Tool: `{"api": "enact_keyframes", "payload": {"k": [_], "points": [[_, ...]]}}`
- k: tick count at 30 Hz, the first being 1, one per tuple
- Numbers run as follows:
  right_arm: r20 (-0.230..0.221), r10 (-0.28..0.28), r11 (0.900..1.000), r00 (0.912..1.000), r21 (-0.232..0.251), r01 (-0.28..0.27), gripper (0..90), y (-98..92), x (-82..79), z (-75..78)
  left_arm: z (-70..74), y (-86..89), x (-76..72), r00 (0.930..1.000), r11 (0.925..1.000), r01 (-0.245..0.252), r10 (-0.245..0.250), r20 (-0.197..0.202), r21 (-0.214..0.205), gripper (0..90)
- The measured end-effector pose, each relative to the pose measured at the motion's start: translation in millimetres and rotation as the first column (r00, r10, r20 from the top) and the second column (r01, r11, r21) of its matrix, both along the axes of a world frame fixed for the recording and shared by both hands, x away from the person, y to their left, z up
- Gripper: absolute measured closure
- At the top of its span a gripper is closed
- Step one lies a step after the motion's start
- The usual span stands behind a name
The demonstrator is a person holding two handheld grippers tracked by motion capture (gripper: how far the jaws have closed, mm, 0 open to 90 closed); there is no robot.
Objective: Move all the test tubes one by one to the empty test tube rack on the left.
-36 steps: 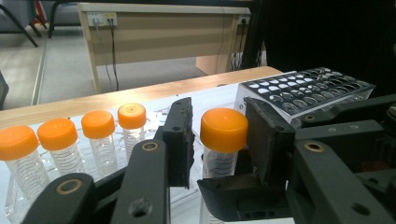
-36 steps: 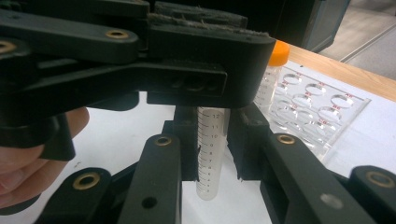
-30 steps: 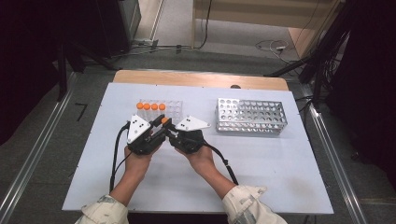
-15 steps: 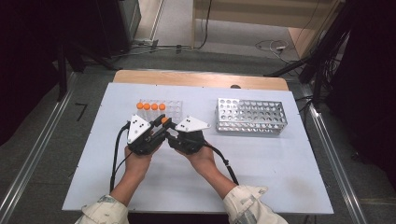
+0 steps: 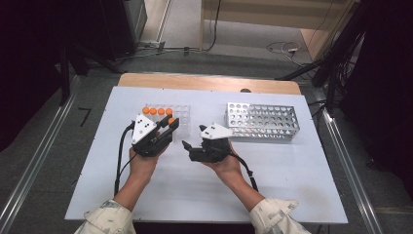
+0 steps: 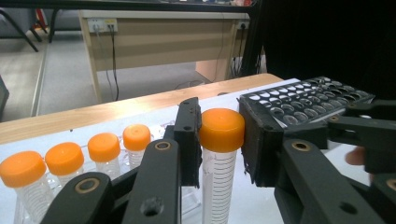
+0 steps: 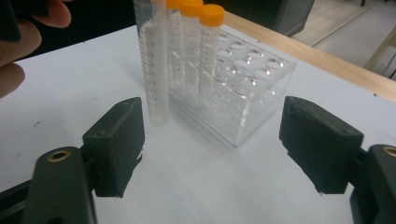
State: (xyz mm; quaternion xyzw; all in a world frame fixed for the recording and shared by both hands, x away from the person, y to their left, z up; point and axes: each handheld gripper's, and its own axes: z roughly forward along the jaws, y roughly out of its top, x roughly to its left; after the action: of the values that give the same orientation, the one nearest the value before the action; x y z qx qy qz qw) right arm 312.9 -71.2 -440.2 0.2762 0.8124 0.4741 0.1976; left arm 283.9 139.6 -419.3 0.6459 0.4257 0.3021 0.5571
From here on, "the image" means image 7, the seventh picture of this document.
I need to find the orange-capped clear test tube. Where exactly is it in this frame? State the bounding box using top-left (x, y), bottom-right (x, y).
top-left (165, 0), bottom-right (185, 91)
top-left (198, 3), bottom-right (226, 101)
top-left (179, 0), bottom-right (205, 98)
top-left (133, 0), bottom-right (171, 127)

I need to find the clear acrylic tube rack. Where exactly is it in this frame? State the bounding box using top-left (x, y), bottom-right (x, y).
top-left (167, 26), bottom-right (297, 147)

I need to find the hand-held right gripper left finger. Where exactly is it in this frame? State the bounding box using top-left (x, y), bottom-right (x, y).
top-left (82, 96), bottom-right (146, 199)

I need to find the black hanging cable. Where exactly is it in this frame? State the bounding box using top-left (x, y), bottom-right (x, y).
top-left (386, 59), bottom-right (396, 80)

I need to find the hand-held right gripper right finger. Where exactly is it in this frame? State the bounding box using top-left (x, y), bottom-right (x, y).
top-left (278, 95), bottom-right (365, 196)

